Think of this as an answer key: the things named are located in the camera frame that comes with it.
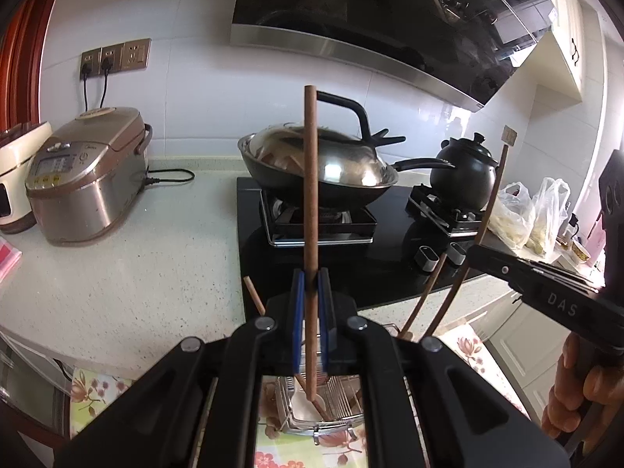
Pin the large white ceramic spoon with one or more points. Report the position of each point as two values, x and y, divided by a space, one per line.
304 407

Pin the white upper cabinet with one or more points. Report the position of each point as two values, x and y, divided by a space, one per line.
570 24

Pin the clear plastic bag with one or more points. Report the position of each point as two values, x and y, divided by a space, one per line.
509 219
548 224

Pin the black clay kettle pot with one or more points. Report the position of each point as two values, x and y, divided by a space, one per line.
463 175

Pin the pink folded cloth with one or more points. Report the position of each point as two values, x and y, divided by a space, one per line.
7 258

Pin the black range hood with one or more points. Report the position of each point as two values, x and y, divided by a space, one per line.
390 14

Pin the brown wooden chopstick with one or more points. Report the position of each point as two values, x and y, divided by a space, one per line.
421 302
492 190
254 295
311 180

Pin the red wooden door frame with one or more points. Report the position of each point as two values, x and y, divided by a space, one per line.
22 34

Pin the black wok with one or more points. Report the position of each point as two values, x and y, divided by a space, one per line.
351 190

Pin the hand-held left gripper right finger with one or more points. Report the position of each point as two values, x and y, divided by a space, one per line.
323 324

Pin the floral tablecloth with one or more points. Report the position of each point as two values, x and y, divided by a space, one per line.
292 453

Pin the white countertop appliance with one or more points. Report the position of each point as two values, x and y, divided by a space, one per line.
17 180

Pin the white lower cabinet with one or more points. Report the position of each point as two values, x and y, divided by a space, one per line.
521 341
29 385

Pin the black gas stove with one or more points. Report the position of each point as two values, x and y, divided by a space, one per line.
390 253

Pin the stainless steel rice cooker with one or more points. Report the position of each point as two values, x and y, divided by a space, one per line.
87 180

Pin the silver stove knob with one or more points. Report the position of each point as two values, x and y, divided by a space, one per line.
425 258
458 252

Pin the person's right hand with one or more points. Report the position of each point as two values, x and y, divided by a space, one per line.
568 399

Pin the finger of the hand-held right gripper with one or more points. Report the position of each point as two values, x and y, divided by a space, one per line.
507 268

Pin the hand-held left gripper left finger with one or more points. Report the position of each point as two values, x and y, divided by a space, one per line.
298 324

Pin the white cabinet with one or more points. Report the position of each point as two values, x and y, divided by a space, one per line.
570 24
29 385
521 341

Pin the small gold wall outlet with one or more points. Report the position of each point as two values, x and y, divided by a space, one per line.
510 135

